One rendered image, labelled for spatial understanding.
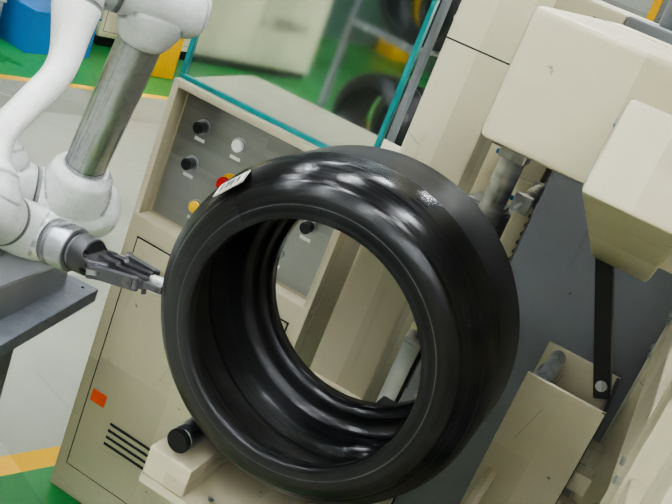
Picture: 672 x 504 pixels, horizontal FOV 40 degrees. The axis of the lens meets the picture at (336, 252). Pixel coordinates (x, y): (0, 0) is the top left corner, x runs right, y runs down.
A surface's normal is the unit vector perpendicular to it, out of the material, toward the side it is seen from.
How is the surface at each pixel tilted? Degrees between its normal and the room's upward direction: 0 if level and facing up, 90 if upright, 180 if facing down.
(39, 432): 0
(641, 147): 72
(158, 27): 112
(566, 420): 90
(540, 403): 90
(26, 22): 90
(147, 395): 90
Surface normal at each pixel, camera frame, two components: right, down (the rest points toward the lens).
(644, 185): -0.28, -0.09
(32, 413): 0.35, -0.87
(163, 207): -0.41, 0.19
